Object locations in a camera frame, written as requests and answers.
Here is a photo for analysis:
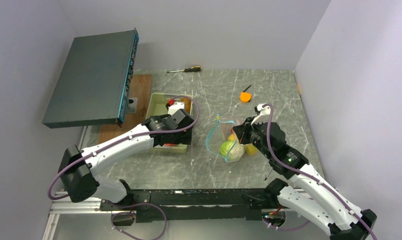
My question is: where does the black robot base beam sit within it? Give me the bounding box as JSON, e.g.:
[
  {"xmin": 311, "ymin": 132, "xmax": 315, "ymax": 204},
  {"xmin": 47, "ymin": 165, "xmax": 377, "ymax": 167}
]
[{"xmin": 100, "ymin": 188, "xmax": 280, "ymax": 223}]

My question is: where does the green plastic food bin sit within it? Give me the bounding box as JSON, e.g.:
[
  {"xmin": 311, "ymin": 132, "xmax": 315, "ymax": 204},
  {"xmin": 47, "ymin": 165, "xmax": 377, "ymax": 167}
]
[{"xmin": 145, "ymin": 92, "xmax": 195, "ymax": 154}]

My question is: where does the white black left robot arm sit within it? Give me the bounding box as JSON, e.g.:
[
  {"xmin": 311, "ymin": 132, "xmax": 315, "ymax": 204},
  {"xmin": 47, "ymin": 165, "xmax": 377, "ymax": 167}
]
[{"xmin": 57, "ymin": 109, "xmax": 199, "ymax": 210}]

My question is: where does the yellow black screwdriver far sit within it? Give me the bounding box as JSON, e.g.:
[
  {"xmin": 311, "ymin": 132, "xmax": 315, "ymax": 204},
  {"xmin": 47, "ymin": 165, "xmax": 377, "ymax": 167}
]
[{"xmin": 167, "ymin": 66, "xmax": 202, "ymax": 73}]

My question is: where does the clear zip top bag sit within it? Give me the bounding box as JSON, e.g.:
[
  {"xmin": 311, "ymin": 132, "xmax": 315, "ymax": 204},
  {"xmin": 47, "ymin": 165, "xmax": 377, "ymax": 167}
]
[{"xmin": 205, "ymin": 114, "xmax": 260, "ymax": 161}]

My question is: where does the small metal bracket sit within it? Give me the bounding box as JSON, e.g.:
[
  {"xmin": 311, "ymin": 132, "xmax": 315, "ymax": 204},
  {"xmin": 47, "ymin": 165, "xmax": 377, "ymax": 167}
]
[{"xmin": 126, "ymin": 97, "xmax": 138, "ymax": 114}]

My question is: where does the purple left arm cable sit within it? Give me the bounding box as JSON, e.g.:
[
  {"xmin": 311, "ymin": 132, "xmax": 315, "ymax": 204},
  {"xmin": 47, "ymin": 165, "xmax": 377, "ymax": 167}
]
[{"xmin": 47, "ymin": 95, "xmax": 201, "ymax": 240}]

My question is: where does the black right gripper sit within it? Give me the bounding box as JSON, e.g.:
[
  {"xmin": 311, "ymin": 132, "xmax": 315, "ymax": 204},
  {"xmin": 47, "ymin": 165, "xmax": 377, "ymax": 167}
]
[{"xmin": 233, "ymin": 116, "xmax": 274, "ymax": 160}]

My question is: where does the yellow pepper slice toy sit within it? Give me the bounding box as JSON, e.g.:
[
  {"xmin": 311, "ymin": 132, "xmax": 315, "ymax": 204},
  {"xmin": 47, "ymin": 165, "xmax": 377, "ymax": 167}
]
[{"xmin": 245, "ymin": 143, "xmax": 258, "ymax": 155}]

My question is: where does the dark grey flat panel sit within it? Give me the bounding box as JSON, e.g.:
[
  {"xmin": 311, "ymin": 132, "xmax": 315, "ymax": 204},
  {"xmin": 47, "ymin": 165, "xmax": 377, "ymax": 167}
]
[{"xmin": 42, "ymin": 29, "xmax": 139, "ymax": 129}]

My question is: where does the yellow lemon toy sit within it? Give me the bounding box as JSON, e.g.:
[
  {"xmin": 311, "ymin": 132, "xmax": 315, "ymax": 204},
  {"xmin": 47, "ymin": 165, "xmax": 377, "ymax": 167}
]
[{"xmin": 227, "ymin": 133, "xmax": 238, "ymax": 141}]

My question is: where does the brown wooden board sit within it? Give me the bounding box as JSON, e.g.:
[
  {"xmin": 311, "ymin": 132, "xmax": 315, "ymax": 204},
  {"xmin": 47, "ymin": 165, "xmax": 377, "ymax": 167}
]
[{"xmin": 97, "ymin": 74, "xmax": 152, "ymax": 144}]

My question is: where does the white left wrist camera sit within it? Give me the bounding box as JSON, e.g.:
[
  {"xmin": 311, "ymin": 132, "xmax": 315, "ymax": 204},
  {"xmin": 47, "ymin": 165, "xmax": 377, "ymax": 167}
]
[{"xmin": 166, "ymin": 98, "xmax": 185, "ymax": 115}]

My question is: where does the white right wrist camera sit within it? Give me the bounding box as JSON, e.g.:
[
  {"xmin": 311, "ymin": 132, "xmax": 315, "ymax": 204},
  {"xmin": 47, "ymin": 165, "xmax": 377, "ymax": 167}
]
[{"xmin": 251, "ymin": 103, "xmax": 274, "ymax": 125}]

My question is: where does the yellow black screwdriver near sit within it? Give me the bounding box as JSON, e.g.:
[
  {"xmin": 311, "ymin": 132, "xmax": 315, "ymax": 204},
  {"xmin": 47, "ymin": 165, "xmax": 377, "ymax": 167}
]
[{"xmin": 263, "ymin": 167, "xmax": 273, "ymax": 181}]

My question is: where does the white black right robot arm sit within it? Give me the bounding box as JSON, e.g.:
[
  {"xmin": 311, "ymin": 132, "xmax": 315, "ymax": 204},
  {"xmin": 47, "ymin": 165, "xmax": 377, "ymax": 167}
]
[{"xmin": 232, "ymin": 117, "xmax": 377, "ymax": 240}]

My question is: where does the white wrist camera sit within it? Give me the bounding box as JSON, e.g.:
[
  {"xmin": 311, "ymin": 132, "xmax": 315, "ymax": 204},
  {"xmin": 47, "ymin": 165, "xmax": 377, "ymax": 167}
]
[
  {"xmin": 166, "ymin": 98, "xmax": 185, "ymax": 115},
  {"xmin": 251, "ymin": 103, "xmax": 274, "ymax": 125}
]

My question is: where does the aluminium frame rail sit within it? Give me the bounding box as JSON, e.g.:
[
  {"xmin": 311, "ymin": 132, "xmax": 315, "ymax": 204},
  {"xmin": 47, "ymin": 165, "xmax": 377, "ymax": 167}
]
[{"xmin": 41, "ymin": 188, "xmax": 353, "ymax": 240}]

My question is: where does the yellow black screwdriver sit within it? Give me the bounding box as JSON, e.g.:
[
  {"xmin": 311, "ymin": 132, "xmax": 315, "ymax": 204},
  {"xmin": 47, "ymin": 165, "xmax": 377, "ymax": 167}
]
[
  {"xmin": 263, "ymin": 167, "xmax": 273, "ymax": 181},
  {"xmin": 167, "ymin": 66, "xmax": 202, "ymax": 73}
]

